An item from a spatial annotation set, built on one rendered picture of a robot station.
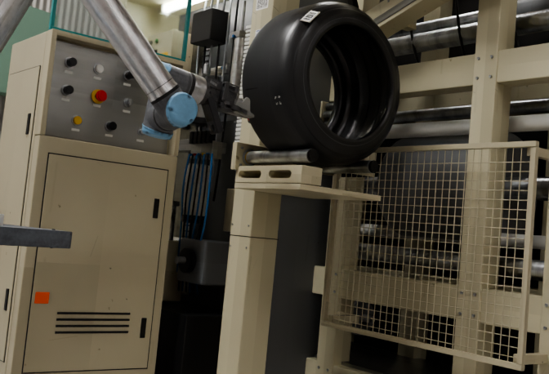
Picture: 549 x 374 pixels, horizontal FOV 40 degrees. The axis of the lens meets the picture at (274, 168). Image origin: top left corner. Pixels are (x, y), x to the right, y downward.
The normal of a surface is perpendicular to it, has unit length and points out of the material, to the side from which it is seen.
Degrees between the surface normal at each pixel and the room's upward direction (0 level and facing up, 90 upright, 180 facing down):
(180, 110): 91
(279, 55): 82
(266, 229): 90
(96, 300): 90
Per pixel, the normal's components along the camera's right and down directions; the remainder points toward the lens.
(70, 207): 0.62, -0.01
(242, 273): -0.78, -0.13
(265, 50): -0.73, -0.36
